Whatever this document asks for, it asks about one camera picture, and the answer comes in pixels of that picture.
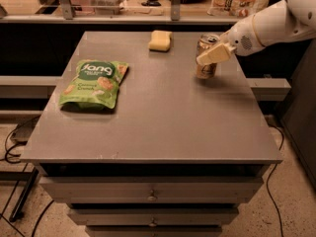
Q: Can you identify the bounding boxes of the black cable on right floor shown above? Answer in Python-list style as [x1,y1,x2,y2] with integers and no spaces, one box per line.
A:
[265,124,285,237]

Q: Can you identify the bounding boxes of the black cables on left floor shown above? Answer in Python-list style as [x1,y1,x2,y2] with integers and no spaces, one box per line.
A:
[0,116,55,237]

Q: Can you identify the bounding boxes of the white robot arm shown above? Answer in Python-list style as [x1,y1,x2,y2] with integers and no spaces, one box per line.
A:
[197,0,316,65]

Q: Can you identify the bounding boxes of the orange soda can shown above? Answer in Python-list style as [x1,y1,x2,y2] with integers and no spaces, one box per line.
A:
[196,33,221,80]

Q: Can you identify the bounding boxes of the drawer with knob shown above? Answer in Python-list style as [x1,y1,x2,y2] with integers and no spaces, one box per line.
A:
[68,208,238,226]
[39,177,263,204]

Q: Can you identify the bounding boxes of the green rice chip bag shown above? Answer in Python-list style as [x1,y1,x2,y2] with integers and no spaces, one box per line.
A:
[59,59,128,110]

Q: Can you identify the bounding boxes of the metal shelf rail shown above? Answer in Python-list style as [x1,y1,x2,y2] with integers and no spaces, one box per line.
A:
[0,0,297,27]

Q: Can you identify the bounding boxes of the yellow sponge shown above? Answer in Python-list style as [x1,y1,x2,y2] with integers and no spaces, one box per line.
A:
[148,31,172,51]

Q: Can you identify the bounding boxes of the middle drawer with knob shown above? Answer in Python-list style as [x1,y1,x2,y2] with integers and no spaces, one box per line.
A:
[68,208,238,226]

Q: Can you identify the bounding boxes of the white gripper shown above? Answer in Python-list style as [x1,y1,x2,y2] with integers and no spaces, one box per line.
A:
[197,17,264,65]

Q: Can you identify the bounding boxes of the top drawer with knob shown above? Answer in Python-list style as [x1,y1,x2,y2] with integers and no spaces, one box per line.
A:
[39,177,263,204]

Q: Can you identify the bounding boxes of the bottom drawer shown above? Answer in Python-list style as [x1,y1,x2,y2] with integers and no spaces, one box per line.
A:
[86,226,221,237]

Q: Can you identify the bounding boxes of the grey drawer cabinet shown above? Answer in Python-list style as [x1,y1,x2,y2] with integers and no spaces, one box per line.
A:
[20,31,283,237]

